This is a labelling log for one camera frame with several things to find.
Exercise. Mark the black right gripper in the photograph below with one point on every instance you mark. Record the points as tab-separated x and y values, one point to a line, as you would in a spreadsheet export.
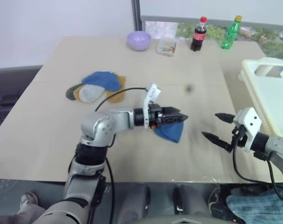
241	137

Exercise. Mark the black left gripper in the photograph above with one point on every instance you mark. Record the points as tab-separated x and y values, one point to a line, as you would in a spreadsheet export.
155	116

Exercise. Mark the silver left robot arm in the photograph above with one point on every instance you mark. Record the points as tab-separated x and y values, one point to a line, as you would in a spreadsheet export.
118	117

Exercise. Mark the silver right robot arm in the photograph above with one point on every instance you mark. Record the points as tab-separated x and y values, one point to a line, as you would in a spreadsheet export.
277	145

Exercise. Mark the cream plastic basket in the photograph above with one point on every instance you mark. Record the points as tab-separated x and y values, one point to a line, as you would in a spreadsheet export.
270	98

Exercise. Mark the mustard yellow sock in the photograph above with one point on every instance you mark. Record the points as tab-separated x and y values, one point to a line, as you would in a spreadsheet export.
117	95

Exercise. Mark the light grey sock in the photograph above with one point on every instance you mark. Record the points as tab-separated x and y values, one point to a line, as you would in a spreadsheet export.
91	93

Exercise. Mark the olive green sock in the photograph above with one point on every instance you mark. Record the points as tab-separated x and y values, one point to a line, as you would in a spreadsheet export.
70	93

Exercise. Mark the clear box of coloured clips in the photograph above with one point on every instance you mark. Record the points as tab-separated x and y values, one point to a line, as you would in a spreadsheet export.
166	47

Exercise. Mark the black shoe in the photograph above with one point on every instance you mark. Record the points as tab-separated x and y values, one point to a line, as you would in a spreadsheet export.
217	203

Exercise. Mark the cola bottle with red cap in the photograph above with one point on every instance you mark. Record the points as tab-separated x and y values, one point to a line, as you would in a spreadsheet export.
198	37

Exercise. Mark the purple plastic bowl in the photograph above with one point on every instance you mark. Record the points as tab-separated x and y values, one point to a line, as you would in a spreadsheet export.
138	40

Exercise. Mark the blue plaid cloth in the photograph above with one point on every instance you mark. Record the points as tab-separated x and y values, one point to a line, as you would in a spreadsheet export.
260	207

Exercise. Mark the green bottle with yellow cap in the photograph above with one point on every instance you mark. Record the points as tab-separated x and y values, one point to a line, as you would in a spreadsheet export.
230	35

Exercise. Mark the grey shoe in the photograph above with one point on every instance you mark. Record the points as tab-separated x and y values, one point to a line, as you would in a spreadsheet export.
29	200

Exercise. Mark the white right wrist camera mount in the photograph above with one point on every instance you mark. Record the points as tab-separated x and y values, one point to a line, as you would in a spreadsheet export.
249	121

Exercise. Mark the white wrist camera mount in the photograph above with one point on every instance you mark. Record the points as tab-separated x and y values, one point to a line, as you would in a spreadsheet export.
147	102
249	121

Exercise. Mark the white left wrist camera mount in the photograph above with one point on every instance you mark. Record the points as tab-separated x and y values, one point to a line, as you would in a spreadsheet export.
147	102

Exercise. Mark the grey window frame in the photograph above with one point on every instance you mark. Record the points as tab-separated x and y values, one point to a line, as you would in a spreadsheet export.
136	14

